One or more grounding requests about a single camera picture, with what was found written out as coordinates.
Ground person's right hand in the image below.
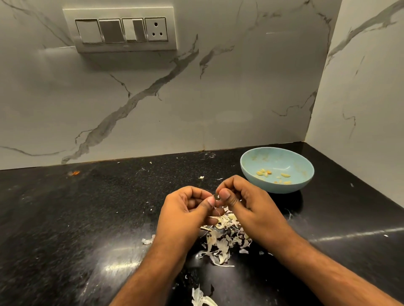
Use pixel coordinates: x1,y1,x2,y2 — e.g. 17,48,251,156
215,175,296,253

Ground person's left hand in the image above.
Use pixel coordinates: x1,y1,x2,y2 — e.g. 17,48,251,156
157,186,222,253

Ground person's left forearm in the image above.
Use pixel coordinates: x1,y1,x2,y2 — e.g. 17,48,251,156
109,235,202,306

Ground person's right forearm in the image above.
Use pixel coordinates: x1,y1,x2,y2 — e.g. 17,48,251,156
271,227,403,306

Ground pile of garlic peels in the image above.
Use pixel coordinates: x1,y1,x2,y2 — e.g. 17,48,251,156
196,206,253,268

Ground peeled garlic cloves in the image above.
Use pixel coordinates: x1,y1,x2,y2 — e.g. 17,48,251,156
256,169,293,185

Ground light blue bowl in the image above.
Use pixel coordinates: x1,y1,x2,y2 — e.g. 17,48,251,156
240,146,315,194

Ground large white garlic peel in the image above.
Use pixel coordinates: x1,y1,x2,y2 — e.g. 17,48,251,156
191,285,218,306

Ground white wall switch panel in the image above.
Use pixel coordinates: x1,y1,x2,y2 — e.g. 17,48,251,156
62,7,177,54

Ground white round-pin wall socket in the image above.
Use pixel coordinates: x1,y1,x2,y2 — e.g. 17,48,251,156
145,17,169,42

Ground white and grey rocker switch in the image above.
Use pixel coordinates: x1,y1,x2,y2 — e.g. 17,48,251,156
122,18,148,43

